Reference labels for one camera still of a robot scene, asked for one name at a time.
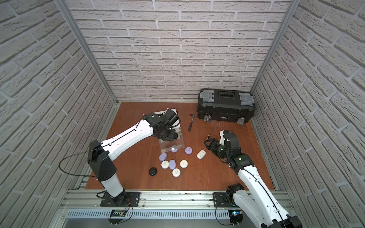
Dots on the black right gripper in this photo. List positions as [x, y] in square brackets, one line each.
[212, 146]

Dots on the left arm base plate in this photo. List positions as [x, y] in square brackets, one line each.
[122, 200]

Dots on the clear acrylic drawer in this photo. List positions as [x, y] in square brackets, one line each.
[165, 146]

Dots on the white oblong earphone case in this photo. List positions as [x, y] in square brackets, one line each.
[201, 154]

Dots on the black round earphone case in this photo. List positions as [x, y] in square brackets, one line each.
[152, 171]

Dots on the white drawer cabinet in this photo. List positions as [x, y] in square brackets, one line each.
[161, 112]

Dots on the black plastic toolbox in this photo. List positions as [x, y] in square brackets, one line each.
[225, 105]

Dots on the left controller board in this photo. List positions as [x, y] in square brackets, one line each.
[118, 216]

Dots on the right controller board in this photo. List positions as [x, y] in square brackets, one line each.
[236, 217]

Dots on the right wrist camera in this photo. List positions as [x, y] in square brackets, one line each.
[222, 133]

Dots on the controller board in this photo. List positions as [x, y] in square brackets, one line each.
[118, 216]
[236, 217]

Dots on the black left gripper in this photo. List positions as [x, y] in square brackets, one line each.
[170, 135]

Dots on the aluminium frame rail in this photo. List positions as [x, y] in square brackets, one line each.
[147, 199]

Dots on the steel claw hammer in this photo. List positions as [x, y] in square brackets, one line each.
[192, 120]

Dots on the white round earphone case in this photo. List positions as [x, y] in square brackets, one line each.
[183, 164]
[176, 172]
[165, 164]

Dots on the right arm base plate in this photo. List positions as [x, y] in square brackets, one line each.
[221, 200]

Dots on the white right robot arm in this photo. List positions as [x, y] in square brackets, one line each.
[263, 209]

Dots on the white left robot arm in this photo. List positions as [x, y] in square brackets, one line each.
[102, 154]

